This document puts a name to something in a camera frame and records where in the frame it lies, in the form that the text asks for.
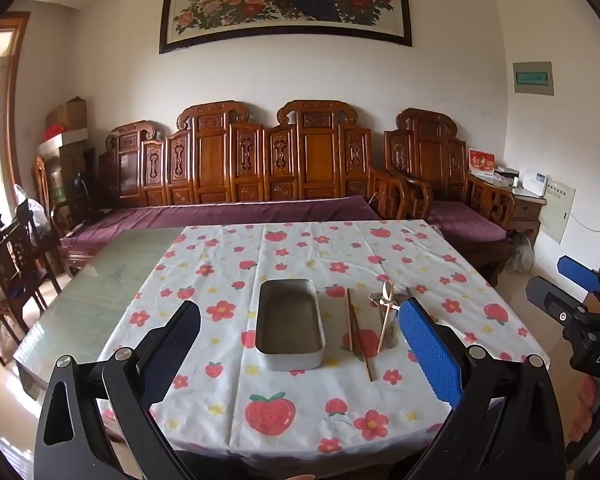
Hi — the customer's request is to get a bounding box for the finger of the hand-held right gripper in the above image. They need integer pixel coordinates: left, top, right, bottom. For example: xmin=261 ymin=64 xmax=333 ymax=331
xmin=525 ymin=275 xmax=596 ymax=333
xmin=556 ymin=255 xmax=600 ymax=306

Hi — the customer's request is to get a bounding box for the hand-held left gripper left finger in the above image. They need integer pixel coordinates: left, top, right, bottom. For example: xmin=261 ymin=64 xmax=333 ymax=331
xmin=34 ymin=300 xmax=202 ymax=480

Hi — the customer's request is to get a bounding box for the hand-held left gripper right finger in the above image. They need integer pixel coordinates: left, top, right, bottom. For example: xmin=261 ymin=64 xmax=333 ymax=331
xmin=397 ymin=296 xmax=566 ymax=480

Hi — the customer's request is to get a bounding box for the brown wooden chopstick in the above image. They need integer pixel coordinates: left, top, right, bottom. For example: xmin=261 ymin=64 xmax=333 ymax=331
xmin=346 ymin=287 xmax=355 ymax=353
xmin=350 ymin=305 xmax=376 ymax=382

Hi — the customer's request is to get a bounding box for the large cream plastic spoon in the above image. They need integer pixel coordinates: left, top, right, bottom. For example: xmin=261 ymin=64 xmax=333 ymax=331
xmin=376 ymin=280 xmax=397 ymax=354

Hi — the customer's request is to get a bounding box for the rectangular metal tray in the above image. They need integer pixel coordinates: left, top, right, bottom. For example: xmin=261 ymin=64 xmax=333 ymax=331
xmin=255 ymin=278 xmax=327 ymax=372

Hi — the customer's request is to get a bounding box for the person's right hand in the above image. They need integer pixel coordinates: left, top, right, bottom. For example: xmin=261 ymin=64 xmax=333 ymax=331
xmin=567 ymin=377 xmax=600 ymax=451

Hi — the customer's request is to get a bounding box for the translucent plastic bag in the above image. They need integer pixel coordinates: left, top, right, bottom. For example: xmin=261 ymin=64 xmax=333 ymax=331
xmin=510 ymin=235 xmax=536 ymax=273

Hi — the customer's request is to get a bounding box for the wooden side table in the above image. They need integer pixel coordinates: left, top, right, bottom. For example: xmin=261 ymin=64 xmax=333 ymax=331
xmin=509 ymin=180 xmax=548 ymax=247

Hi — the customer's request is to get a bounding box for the white desk device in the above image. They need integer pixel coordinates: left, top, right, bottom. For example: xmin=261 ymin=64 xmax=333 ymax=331
xmin=522 ymin=172 xmax=548 ymax=196

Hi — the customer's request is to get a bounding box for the purple armchair cushion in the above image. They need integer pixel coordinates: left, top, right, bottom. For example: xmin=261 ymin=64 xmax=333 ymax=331
xmin=427 ymin=202 xmax=508 ymax=243

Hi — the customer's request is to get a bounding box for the long purple sofa cushion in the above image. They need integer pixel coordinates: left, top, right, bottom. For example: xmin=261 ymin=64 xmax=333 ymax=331
xmin=60 ymin=195 xmax=381 ymax=257

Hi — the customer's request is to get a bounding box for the strawberry print tablecloth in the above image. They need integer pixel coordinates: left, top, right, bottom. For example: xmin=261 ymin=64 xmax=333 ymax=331
xmin=100 ymin=220 xmax=551 ymax=461

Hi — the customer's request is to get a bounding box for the carved wooden armchair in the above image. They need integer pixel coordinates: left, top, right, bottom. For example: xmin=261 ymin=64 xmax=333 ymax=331
xmin=384 ymin=107 xmax=516 ymax=286

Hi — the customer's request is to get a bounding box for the grey electrical panel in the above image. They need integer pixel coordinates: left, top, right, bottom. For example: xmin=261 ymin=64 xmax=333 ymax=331
xmin=512 ymin=61 xmax=554 ymax=96

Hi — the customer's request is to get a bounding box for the carved wooden sofa bench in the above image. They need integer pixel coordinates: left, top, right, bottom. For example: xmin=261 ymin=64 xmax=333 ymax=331
xmin=97 ymin=100 xmax=433 ymax=221

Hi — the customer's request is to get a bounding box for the clear plastic bag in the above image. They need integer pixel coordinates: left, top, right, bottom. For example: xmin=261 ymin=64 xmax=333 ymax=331
xmin=12 ymin=185 xmax=47 ymax=231

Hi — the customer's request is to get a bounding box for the flat white box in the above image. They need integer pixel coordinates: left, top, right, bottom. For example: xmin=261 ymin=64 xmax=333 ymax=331
xmin=37 ymin=130 xmax=89 ymax=152

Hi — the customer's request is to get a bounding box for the brown cardboard box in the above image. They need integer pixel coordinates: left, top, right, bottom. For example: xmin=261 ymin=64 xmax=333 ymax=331
xmin=47 ymin=97 xmax=88 ymax=131

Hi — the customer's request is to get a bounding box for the framed peacock flower painting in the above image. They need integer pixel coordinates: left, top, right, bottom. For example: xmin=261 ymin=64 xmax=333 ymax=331
xmin=159 ymin=0 xmax=413 ymax=55

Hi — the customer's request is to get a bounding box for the white wall cable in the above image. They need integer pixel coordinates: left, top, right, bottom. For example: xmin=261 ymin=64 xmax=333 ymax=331
xmin=570 ymin=212 xmax=600 ymax=235

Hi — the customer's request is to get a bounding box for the white wall panel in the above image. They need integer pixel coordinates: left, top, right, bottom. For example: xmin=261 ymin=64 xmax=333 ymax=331
xmin=539 ymin=177 xmax=577 ymax=245

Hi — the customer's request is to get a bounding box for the wooden door frame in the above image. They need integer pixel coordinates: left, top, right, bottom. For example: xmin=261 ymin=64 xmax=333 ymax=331
xmin=0 ymin=12 xmax=32 ymax=201

